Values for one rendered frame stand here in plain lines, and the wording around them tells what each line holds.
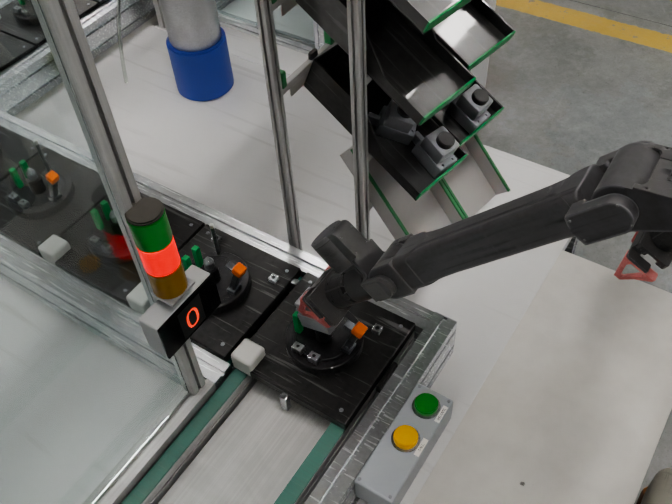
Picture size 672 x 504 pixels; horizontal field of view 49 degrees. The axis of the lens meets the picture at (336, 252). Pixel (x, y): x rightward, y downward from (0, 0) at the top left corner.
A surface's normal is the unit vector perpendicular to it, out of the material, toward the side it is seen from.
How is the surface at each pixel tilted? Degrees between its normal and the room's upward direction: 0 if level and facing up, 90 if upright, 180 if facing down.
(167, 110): 0
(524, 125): 0
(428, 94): 25
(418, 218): 45
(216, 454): 0
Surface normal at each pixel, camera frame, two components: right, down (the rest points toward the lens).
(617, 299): -0.05, -0.66
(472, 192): 0.48, -0.12
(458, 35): 0.26, -0.39
